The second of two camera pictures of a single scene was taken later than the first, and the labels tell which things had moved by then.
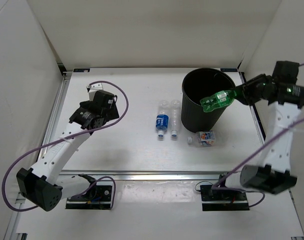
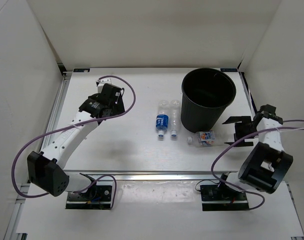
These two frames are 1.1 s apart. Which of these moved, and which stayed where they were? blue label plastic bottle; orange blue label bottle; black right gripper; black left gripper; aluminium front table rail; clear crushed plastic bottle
Moved: black right gripper; black left gripper
Stayed: clear crushed plastic bottle; blue label plastic bottle; orange blue label bottle; aluminium front table rail
